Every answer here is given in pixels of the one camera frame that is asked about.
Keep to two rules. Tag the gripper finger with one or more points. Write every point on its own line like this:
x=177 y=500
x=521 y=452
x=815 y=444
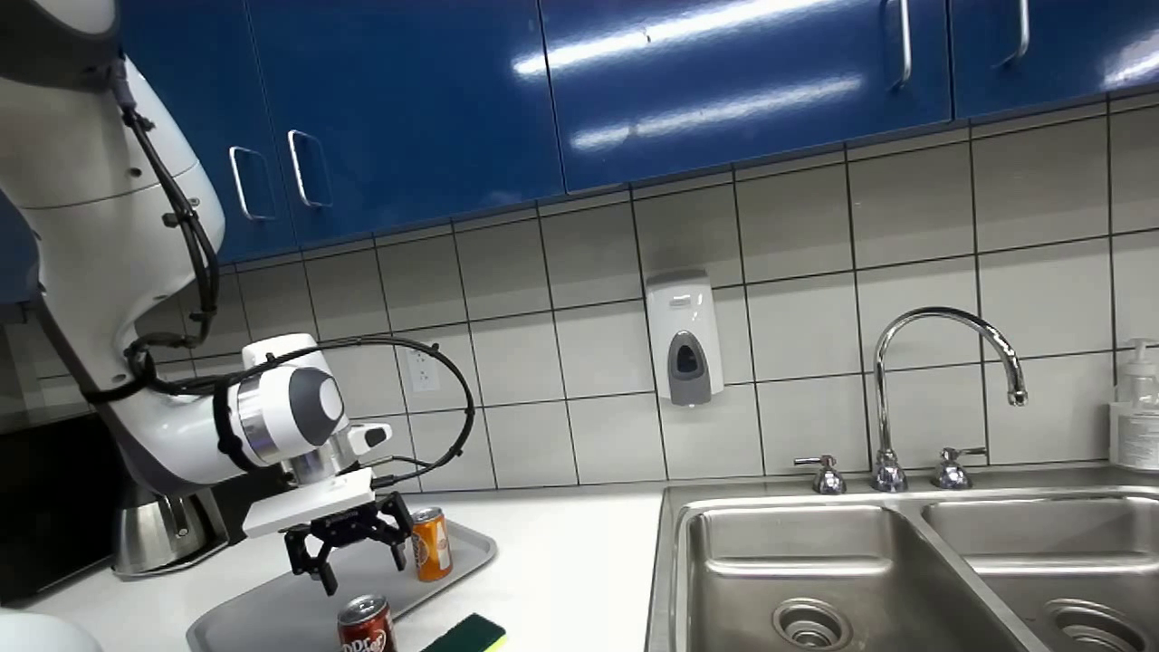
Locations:
x=403 y=530
x=319 y=552

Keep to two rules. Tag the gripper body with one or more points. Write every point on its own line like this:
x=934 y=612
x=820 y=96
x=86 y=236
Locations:
x=349 y=523

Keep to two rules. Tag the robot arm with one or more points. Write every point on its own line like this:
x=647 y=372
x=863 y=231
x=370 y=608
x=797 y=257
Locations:
x=100 y=272

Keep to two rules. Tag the grey tray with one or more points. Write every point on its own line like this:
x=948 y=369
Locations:
x=272 y=616

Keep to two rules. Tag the orange soda can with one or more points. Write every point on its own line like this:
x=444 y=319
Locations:
x=432 y=545

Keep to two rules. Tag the red soda can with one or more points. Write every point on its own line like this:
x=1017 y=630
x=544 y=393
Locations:
x=367 y=627

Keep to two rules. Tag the green and yellow sponge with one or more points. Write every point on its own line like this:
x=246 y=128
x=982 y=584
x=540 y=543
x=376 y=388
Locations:
x=466 y=636

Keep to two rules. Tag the black microwave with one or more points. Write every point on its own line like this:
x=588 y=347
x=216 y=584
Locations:
x=54 y=507

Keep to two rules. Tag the white rounded object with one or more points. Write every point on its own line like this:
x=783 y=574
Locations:
x=41 y=634

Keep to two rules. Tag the steel double sink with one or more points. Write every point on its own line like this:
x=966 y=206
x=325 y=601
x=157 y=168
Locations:
x=815 y=561

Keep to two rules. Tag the chrome tap lever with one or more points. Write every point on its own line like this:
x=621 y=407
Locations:
x=951 y=469
x=826 y=475

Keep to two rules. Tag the blue cabinet door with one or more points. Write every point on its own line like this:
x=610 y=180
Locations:
x=1077 y=45
x=742 y=81
x=213 y=81
x=407 y=91

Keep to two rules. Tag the chrome gooseneck tap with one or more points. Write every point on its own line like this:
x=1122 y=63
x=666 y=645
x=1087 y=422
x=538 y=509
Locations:
x=883 y=398

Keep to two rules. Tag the clear pump soap bottle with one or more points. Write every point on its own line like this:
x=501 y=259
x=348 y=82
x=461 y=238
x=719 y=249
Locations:
x=1136 y=426

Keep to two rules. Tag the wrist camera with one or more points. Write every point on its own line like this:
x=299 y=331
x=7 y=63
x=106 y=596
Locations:
x=308 y=503

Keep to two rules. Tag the wall socket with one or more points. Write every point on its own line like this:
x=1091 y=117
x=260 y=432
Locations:
x=423 y=369

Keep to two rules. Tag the white wall soap dispenser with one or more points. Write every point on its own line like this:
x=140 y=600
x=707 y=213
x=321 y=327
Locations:
x=684 y=326

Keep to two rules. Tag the blue wall cabinet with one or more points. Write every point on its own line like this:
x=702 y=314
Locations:
x=435 y=91

